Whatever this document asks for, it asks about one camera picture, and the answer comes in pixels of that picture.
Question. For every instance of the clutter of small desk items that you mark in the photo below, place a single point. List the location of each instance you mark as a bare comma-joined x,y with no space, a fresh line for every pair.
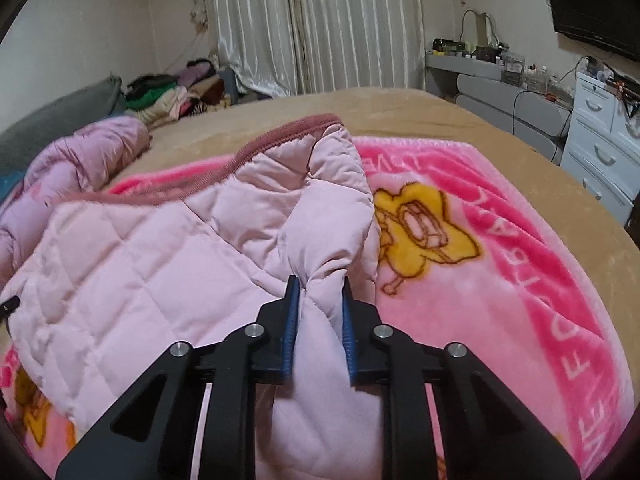
515,67

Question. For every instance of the pink printed blanket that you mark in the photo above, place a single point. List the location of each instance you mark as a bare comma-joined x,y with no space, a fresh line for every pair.
500,280

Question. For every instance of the beige bed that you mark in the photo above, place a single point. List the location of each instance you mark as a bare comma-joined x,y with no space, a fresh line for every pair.
400,115

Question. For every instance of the pile of clothes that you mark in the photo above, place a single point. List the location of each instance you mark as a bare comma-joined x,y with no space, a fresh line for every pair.
170,95

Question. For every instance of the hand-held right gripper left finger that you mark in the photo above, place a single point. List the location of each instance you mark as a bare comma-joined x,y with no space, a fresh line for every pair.
292,330

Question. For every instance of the pale striped curtain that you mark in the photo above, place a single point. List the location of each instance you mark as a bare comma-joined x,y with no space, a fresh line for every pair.
325,20

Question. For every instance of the pink comforter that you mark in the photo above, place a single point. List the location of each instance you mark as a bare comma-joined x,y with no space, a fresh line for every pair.
75,155

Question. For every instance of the grey desk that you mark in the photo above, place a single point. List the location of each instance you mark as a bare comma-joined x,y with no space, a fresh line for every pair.
500,105

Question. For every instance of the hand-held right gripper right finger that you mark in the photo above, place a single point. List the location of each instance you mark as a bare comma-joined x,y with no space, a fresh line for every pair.
348,335

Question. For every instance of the grey pillow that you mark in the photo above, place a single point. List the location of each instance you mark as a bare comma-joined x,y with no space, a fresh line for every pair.
60,110

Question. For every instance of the pink quilted jacket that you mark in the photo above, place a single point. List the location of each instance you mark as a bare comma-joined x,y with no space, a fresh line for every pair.
150,260

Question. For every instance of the black wall television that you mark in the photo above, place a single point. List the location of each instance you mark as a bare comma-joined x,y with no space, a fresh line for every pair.
600,10

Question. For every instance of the white drawer cabinet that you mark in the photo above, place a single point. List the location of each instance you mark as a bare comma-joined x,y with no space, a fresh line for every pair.
600,125

